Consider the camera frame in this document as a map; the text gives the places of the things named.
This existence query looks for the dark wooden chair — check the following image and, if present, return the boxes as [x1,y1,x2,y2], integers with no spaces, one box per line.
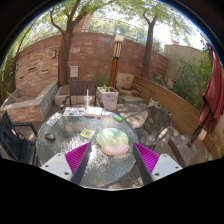
[60,80,104,109]

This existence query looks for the plastic cup with straw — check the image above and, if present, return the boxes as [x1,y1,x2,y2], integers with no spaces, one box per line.
[83,92,92,109]

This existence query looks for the round glass patio table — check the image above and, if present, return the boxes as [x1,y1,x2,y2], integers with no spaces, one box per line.
[35,111,140,189]

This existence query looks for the black chair at left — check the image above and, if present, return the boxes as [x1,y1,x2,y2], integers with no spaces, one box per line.
[0,111,38,165]

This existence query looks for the green small box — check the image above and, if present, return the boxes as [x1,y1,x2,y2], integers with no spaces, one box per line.
[113,115,124,122]

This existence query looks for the white wall box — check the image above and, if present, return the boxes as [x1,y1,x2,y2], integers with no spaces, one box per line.
[70,66,79,78]

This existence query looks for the concrete umbrella base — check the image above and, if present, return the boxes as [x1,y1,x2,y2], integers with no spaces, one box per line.
[168,134,209,168]

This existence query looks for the beige stacked papers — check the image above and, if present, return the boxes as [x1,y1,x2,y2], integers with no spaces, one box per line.
[84,107,103,117]

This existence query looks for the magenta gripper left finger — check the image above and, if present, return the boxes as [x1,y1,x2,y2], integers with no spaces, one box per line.
[41,142,91,185]

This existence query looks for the tree trunk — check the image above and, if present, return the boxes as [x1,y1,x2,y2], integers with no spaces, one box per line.
[141,10,157,78]
[50,0,87,86]

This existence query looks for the small yellow card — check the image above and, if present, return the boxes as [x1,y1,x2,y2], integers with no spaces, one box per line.
[80,128,95,139]

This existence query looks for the white remote control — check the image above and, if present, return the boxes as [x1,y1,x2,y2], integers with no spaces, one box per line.
[47,112,62,126]

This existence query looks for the wicker metal chair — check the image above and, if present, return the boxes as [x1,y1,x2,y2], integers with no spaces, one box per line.
[126,106,172,150]

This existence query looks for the folded red patio umbrella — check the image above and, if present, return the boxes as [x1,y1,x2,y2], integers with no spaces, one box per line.
[198,46,224,134]

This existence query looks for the left tree trunk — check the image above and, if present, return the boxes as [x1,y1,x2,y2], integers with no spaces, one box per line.
[50,0,87,86]

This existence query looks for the garden lamp post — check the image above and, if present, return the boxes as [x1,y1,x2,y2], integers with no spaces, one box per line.
[109,35,124,87]

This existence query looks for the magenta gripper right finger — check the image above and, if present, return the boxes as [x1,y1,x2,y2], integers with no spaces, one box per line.
[133,143,182,185]

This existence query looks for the white square planter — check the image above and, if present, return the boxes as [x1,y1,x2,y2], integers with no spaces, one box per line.
[97,87,119,110]

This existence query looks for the wall lamp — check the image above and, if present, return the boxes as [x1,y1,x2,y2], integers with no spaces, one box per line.
[52,50,57,58]

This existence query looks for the right tree trunk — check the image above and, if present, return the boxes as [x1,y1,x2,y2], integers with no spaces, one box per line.
[141,10,157,78]

